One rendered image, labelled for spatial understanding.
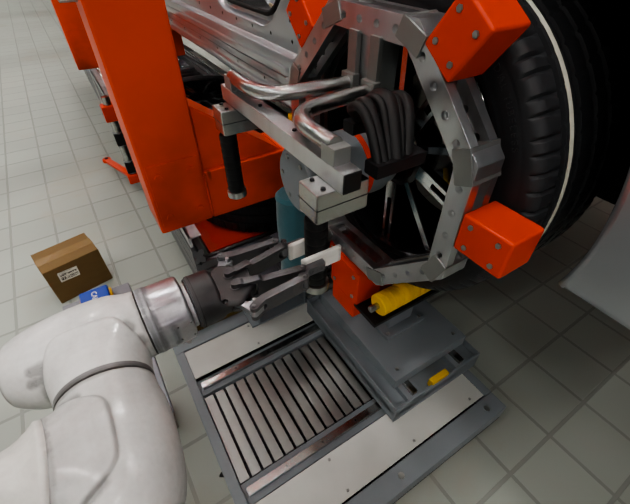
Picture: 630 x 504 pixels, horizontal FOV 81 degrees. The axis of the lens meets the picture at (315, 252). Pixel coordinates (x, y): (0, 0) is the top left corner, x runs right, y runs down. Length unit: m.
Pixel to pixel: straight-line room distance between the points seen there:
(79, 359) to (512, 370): 1.40
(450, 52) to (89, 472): 0.61
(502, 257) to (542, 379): 1.05
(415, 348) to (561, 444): 0.55
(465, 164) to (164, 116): 0.74
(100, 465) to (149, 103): 0.81
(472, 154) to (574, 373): 1.23
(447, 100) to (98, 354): 0.54
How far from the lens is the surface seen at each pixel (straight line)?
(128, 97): 1.02
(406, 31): 0.64
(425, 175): 0.80
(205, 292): 0.51
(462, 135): 0.58
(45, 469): 0.41
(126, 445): 0.41
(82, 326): 0.50
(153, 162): 1.09
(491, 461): 1.39
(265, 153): 1.21
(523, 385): 1.57
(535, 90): 0.63
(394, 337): 1.25
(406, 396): 1.21
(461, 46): 0.57
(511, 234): 0.60
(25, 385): 0.52
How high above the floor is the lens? 1.22
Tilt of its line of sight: 42 degrees down
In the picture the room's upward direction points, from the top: straight up
